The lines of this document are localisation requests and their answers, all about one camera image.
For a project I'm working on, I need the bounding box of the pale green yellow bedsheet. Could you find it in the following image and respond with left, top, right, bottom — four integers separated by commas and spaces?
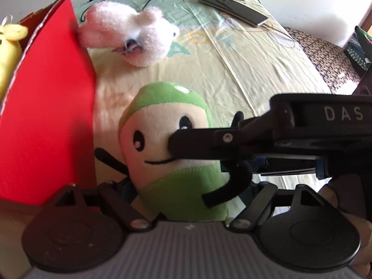
73, 0, 335, 219

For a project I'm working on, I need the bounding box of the red cardboard box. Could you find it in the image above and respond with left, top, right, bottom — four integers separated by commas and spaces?
0, 0, 98, 207

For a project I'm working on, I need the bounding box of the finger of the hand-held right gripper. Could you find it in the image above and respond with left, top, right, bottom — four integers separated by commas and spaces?
169, 116, 275, 162
252, 155, 318, 178

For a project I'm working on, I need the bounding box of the yellow plush toy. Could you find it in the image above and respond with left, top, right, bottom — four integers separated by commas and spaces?
0, 14, 29, 100

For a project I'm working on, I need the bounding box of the dark wooden furniture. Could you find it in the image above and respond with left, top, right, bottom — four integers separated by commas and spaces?
351, 64, 372, 96

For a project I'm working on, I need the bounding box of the green patterned cushion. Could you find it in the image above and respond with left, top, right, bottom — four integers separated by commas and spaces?
344, 25, 372, 71

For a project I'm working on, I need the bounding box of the pink fluffy plush toy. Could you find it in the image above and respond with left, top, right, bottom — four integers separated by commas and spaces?
78, 1, 180, 67

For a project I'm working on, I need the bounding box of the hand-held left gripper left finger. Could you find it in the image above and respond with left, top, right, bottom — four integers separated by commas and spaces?
43, 180, 158, 233

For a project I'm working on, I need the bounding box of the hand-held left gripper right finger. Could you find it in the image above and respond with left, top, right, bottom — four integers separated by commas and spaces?
225, 182, 338, 234

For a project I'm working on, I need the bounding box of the person's right hand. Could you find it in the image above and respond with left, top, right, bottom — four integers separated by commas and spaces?
318, 177, 372, 278

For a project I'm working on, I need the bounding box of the brown patterned chair cushion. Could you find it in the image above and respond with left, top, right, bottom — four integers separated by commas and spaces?
283, 27, 362, 95

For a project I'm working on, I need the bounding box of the thin white charging cable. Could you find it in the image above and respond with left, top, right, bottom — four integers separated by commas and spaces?
223, 14, 297, 49

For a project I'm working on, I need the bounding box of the black smartphone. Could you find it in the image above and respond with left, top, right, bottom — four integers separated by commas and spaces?
198, 0, 269, 26

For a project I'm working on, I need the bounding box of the green bean plush toy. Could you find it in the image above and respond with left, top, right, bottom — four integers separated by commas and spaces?
94, 81, 254, 222

